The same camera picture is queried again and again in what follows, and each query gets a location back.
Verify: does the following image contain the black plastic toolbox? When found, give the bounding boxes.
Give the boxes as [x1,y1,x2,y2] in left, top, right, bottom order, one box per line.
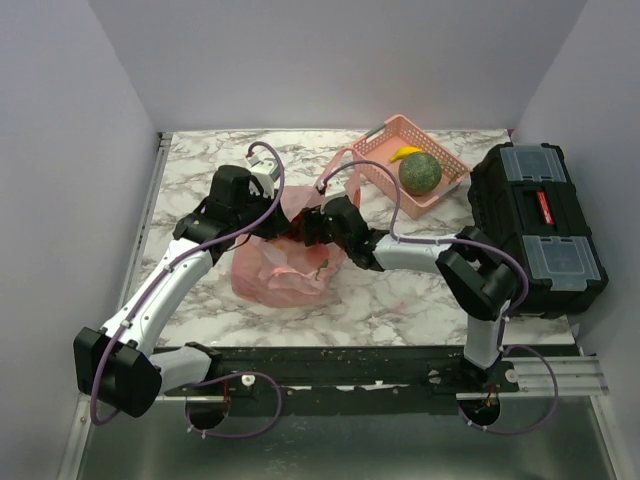
[468,142,609,318]

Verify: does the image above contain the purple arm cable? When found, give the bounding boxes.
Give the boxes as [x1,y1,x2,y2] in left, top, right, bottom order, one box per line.
[317,160,560,435]
[89,142,286,440]

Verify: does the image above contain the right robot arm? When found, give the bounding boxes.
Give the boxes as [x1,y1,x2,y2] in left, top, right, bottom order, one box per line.
[293,196,521,392]

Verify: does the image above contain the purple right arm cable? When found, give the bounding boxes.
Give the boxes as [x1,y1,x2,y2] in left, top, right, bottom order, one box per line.
[317,160,560,435]

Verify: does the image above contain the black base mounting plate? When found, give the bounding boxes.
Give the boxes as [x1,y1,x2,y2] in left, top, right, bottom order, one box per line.
[163,346,519,416]

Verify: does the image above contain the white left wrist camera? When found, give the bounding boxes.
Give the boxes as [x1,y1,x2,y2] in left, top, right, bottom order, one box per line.
[247,155,280,198]

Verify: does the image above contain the pink plastic bag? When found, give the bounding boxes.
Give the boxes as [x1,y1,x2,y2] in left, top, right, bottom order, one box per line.
[231,147,363,308]

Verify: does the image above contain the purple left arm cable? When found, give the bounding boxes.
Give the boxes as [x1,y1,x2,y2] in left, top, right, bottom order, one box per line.
[89,142,286,440]

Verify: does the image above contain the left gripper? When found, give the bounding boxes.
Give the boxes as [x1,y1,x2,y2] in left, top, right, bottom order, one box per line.
[233,187,293,241]

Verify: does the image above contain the green fake melon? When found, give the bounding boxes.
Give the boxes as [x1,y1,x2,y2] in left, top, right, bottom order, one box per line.
[398,152,442,196]

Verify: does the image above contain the pink perforated plastic basket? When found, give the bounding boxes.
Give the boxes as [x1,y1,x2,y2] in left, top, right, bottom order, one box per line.
[352,115,470,219]

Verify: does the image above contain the dark red fake grapes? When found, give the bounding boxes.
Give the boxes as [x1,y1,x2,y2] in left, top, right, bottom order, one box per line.
[285,209,315,246]

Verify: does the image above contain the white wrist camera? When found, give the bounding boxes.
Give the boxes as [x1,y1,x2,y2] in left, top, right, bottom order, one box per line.
[315,178,346,201]
[247,155,280,198]

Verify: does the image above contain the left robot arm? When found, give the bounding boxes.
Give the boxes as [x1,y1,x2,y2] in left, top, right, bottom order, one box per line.
[73,159,287,425]

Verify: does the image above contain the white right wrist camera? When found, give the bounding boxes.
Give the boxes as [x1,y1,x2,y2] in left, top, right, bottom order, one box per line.
[315,178,346,201]

